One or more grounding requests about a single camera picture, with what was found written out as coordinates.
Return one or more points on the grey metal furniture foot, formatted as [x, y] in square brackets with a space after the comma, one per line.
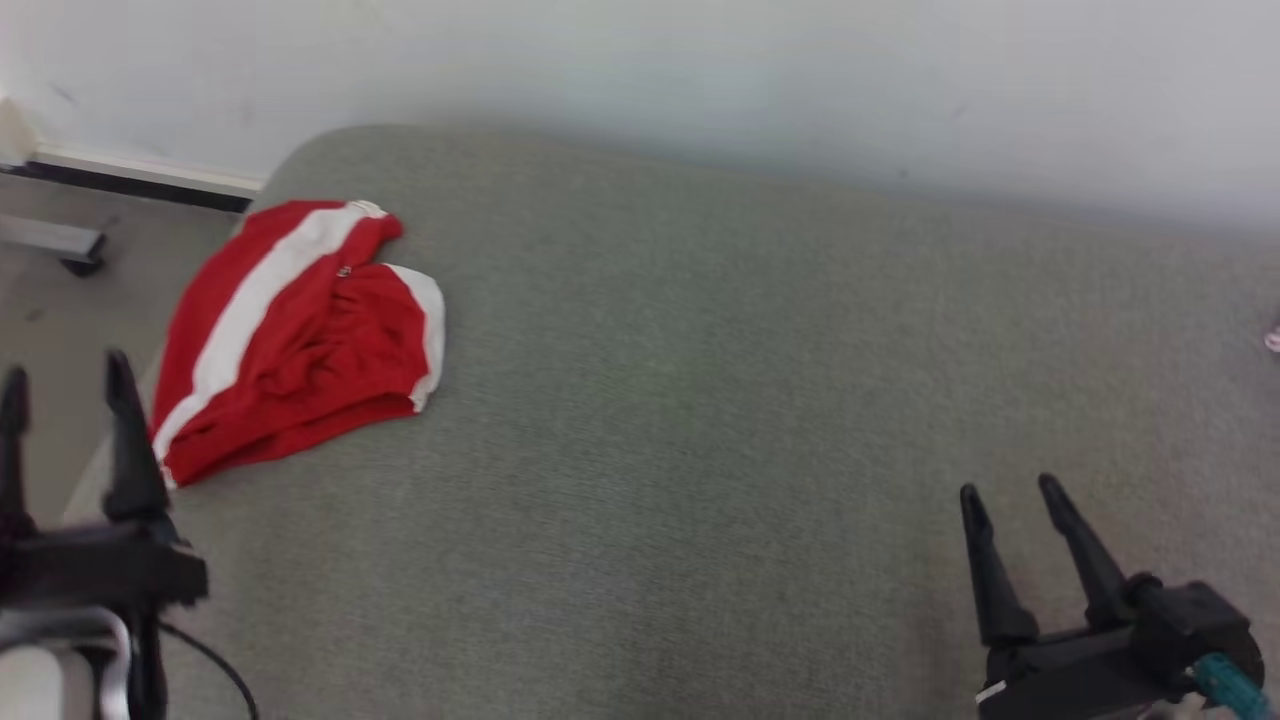
[50, 238]

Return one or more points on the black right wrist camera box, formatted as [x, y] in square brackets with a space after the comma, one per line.
[1195, 625]

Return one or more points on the white and black baseboard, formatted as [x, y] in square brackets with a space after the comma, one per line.
[130, 178]

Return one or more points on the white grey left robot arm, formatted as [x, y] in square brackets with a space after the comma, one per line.
[40, 680]

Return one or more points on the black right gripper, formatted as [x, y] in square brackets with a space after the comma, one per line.
[1070, 680]

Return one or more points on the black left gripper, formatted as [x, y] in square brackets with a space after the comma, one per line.
[100, 565]

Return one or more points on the grey fabric sofa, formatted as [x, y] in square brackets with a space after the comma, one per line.
[700, 400]

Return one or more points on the red shorts with white stripe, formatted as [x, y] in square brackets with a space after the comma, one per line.
[300, 340]

